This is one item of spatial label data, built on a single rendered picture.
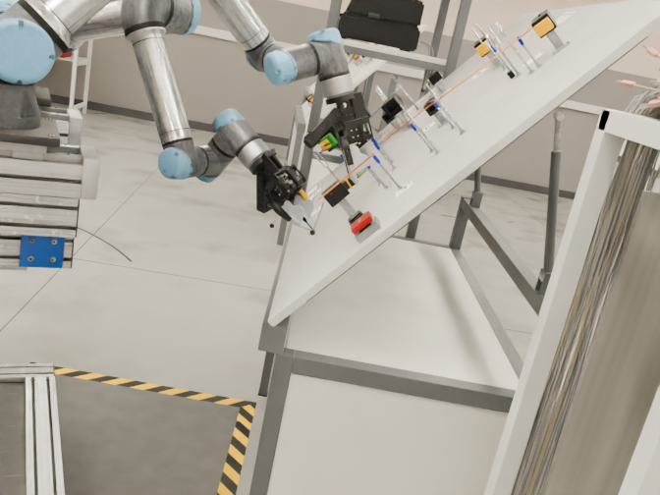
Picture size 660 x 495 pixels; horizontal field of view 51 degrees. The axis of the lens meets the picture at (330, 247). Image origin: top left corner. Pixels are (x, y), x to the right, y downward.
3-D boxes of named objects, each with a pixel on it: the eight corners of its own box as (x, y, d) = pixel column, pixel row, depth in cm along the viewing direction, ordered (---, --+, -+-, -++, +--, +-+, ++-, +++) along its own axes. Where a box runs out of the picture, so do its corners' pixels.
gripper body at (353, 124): (374, 140, 164) (361, 89, 161) (339, 150, 164) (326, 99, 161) (369, 138, 171) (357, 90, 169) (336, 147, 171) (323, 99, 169)
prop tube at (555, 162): (541, 286, 158) (550, 152, 150) (538, 282, 161) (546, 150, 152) (556, 286, 158) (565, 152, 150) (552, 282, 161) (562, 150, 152)
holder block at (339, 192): (331, 205, 172) (320, 192, 172) (348, 191, 172) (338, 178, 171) (332, 207, 168) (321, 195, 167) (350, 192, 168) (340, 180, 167)
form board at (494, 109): (302, 201, 259) (299, 197, 259) (526, 18, 240) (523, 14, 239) (272, 327, 146) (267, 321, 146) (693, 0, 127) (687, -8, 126)
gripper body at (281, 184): (288, 192, 165) (256, 154, 166) (274, 211, 171) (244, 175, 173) (309, 181, 169) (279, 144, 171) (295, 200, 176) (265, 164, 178)
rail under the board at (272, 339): (256, 350, 148) (262, 322, 146) (293, 215, 261) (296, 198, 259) (282, 355, 148) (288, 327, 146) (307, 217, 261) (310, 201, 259)
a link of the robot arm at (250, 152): (233, 162, 173) (256, 151, 179) (245, 176, 173) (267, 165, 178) (244, 144, 168) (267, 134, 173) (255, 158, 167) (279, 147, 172)
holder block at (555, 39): (569, 33, 166) (547, 3, 164) (571, 44, 156) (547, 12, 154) (552, 46, 168) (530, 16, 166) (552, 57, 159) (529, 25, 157)
